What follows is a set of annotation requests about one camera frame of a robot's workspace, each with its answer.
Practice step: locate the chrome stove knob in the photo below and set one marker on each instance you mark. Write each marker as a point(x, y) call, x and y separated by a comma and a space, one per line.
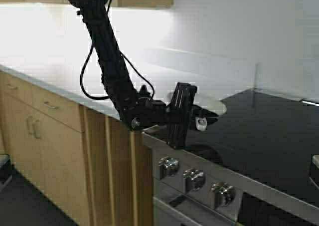
point(193, 180)
point(222, 194)
point(167, 167)

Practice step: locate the left cabinet door handle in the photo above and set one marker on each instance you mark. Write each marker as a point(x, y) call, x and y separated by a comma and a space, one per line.
point(29, 129)

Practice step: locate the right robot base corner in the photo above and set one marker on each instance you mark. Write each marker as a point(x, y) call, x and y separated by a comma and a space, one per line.
point(314, 170)

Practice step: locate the right cabinet door handle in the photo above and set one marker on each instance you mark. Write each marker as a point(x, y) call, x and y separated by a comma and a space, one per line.
point(35, 131)

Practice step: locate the black glass cooktop stove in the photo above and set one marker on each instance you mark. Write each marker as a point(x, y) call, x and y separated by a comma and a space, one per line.
point(262, 146)

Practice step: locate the middle chrome stove knob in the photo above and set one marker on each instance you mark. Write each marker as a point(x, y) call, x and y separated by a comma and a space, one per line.
point(193, 180)

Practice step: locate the metal drawer handle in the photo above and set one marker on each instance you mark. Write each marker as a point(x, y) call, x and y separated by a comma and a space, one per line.
point(48, 105)

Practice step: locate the right chrome stove knob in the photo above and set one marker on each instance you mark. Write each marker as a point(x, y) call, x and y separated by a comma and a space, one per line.
point(222, 194)

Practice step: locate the left chrome stove knob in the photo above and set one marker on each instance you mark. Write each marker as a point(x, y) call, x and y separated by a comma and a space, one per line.
point(167, 167)

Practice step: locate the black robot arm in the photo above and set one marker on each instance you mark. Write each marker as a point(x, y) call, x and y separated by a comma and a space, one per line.
point(115, 76)

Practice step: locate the white frying pan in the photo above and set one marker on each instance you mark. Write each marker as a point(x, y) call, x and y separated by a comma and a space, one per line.
point(214, 106)

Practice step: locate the wooden base cabinet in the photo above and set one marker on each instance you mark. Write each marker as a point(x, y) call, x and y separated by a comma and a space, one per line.
point(88, 164)

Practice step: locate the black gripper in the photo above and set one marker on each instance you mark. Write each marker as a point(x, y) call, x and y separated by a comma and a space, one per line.
point(155, 112)

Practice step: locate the cabinet door handle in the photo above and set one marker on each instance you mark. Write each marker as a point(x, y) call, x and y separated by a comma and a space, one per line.
point(35, 131)
point(29, 129)

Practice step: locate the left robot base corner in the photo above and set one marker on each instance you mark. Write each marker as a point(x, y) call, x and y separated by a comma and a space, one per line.
point(5, 170)

